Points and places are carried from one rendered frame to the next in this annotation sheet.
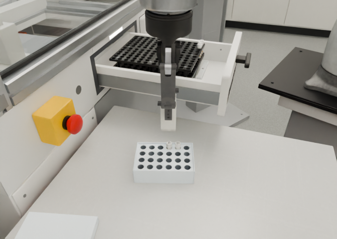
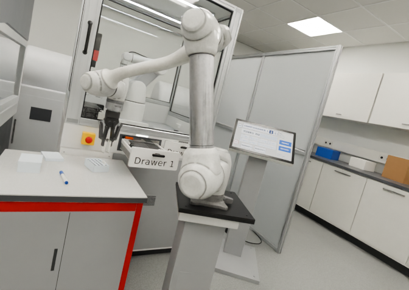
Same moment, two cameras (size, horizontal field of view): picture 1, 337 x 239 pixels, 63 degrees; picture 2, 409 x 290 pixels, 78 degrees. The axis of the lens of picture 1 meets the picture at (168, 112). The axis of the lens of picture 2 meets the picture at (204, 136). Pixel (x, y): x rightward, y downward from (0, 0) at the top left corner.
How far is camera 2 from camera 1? 131 cm
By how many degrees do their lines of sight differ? 48
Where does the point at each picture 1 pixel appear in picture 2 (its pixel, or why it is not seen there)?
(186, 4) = (109, 107)
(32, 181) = (69, 151)
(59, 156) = (84, 154)
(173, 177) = (90, 166)
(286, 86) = not seen: hidden behind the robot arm
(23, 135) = (76, 134)
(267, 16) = (387, 247)
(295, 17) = not seen: outside the picture
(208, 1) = (249, 170)
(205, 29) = (244, 188)
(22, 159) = (71, 140)
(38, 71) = (93, 122)
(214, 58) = not seen: hidden behind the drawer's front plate
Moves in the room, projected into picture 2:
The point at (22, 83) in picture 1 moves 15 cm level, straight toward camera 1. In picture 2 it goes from (85, 121) to (67, 121)
